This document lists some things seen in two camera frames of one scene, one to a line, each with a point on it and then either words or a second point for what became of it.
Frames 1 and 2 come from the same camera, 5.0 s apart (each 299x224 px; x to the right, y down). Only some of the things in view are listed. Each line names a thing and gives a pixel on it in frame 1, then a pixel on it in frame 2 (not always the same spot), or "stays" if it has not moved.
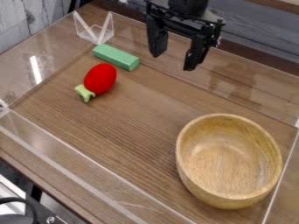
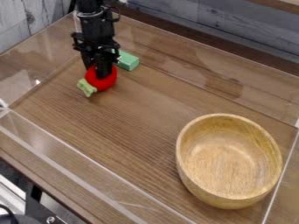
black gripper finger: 157,35 → 88,58
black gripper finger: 201,41 → 103,64
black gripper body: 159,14 → 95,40
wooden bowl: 228,159 stays
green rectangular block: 116,57 stays
